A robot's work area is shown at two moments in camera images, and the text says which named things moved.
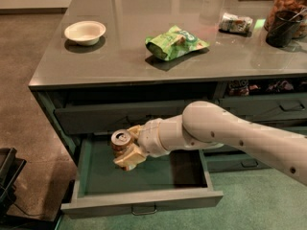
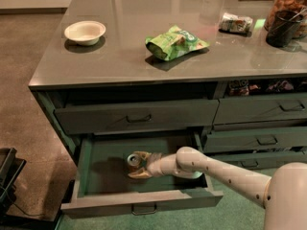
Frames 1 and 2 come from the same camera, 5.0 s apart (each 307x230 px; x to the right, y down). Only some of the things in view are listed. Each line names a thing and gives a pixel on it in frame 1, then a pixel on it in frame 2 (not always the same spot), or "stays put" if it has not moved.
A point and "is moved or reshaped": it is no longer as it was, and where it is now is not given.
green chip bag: x=174 y=42 stays put
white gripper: x=150 y=139 → x=154 y=164
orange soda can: x=119 y=140 is moved or reshaped
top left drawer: x=104 y=120 stays put
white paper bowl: x=85 y=32 stays put
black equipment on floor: x=11 y=170 stays put
